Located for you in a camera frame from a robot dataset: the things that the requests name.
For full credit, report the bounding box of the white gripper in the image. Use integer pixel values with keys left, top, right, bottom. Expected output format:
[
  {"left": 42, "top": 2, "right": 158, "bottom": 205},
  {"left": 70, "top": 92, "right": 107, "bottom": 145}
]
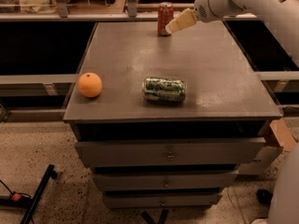
[{"left": 165, "top": 0, "right": 230, "bottom": 35}]

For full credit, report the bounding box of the red coke can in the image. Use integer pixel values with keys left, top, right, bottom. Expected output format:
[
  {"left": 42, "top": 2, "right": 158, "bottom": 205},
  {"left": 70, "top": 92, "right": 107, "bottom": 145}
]
[{"left": 157, "top": 2, "right": 174, "bottom": 36}]

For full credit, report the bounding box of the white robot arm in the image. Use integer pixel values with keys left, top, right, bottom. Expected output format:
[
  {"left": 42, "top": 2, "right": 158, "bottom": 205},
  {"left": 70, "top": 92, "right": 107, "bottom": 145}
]
[{"left": 166, "top": 0, "right": 299, "bottom": 224}]

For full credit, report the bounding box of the green soda can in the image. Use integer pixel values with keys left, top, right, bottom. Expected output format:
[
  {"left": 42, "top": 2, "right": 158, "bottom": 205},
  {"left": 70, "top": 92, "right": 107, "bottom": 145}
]
[{"left": 142, "top": 77, "right": 187, "bottom": 103}]

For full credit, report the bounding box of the orange fruit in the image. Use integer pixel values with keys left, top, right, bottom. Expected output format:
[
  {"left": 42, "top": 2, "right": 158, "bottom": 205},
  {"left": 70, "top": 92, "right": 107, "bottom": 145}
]
[{"left": 78, "top": 73, "right": 103, "bottom": 98}]

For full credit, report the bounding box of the grey drawer cabinet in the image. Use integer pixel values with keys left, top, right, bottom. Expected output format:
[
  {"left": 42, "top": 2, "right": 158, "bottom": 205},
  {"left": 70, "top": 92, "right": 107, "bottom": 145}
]
[{"left": 64, "top": 21, "right": 281, "bottom": 208}]

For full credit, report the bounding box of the cardboard box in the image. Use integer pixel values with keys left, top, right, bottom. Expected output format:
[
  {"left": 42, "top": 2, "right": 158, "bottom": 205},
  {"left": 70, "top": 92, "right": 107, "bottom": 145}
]
[{"left": 238, "top": 119, "right": 299, "bottom": 176}]

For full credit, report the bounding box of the black chair base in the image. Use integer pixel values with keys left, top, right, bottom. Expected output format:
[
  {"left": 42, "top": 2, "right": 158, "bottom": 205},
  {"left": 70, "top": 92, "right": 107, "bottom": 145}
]
[{"left": 256, "top": 189, "right": 273, "bottom": 204}]

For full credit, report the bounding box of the black stand leg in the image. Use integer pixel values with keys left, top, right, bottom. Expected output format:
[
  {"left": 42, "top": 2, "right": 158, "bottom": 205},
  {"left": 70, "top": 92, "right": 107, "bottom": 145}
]
[{"left": 0, "top": 164, "right": 58, "bottom": 224}]

